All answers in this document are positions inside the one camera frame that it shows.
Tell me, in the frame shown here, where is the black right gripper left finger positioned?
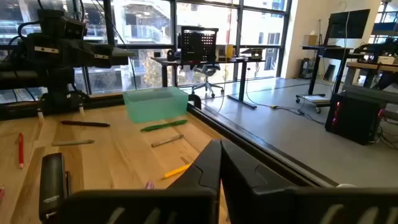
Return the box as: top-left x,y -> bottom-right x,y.
57,139 -> 222,224

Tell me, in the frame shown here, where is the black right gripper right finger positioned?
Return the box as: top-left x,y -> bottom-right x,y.
221,140 -> 398,224

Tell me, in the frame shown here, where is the yellow pencil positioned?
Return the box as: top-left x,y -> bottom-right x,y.
160,162 -> 193,180

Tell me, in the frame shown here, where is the dark pen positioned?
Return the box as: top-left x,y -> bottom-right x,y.
60,119 -> 111,128

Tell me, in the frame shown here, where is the green click pen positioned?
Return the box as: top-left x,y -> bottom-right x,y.
140,119 -> 189,133

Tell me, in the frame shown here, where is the green translucent plastic bin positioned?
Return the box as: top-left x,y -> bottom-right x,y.
123,86 -> 190,124

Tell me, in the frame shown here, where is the red pencil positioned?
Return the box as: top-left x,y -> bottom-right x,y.
17,133 -> 25,170

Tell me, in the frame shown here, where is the black computer tower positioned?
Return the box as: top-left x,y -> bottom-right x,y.
325,92 -> 385,146

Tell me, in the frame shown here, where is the black stapler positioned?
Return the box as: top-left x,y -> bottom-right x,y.
38,152 -> 72,223

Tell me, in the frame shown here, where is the black rolling stand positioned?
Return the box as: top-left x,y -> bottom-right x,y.
295,45 -> 354,114

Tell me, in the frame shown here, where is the grey office chair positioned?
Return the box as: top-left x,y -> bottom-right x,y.
190,63 -> 225,99

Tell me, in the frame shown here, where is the black office desk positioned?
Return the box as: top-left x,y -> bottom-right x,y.
150,55 -> 265,110

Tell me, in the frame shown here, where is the wooden workbench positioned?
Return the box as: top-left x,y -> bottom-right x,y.
343,60 -> 398,103

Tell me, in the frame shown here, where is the cardboard box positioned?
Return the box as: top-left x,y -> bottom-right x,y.
303,34 -> 318,47

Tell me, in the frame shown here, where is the black monitor on stand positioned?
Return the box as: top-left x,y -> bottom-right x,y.
328,8 -> 371,40

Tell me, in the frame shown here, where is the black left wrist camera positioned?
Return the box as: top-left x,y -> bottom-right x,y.
37,9 -> 88,40

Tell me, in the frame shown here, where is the floor cable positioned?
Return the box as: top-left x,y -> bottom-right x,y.
245,67 -> 326,125

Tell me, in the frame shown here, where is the black frame handle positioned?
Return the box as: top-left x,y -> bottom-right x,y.
187,93 -> 203,110

